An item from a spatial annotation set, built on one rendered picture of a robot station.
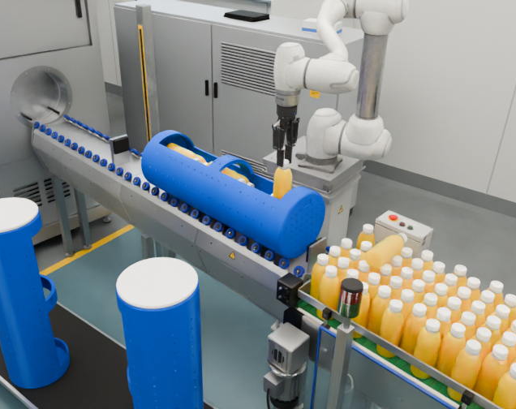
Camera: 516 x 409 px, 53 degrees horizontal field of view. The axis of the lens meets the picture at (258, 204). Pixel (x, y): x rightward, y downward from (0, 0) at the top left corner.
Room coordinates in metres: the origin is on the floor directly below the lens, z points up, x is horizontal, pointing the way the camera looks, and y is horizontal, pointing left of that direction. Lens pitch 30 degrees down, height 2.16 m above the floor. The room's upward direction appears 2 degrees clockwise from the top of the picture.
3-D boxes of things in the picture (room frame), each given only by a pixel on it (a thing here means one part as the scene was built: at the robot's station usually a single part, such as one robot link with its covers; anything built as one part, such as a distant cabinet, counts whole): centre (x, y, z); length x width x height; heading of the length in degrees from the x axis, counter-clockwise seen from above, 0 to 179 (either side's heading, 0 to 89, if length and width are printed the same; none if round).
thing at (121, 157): (2.59, 0.75, 1.00); 0.10 x 0.04 x 0.15; 137
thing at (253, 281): (2.40, 0.54, 0.79); 2.17 x 0.29 x 0.34; 47
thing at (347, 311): (1.16, -0.27, 1.18); 0.06 x 0.06 x 0.05
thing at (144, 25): (2.94, 0.65, 0.85); 0.06 x 0.06 x 1.70; 47
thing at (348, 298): (1.16, -0.27, 1.23); 0.06 x 0.06 x 0.04
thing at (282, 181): (1.80, -0.09, 1.22); 0.07 x 0.07 x 0.19
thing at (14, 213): (1.85, 1.06, 1.03); 0.28 x 0.28 x 0.01
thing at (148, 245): (2.34, 0.59, 0.31); 0.06 x 0.06 x 0.63; 47
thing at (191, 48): (4.13, 0.24, 0.72); 2.15 x 0.54 x 1.45; 54
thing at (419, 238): (1.76, -0.58, 1.05); 0.20 x 0.10 x 0.10; 47
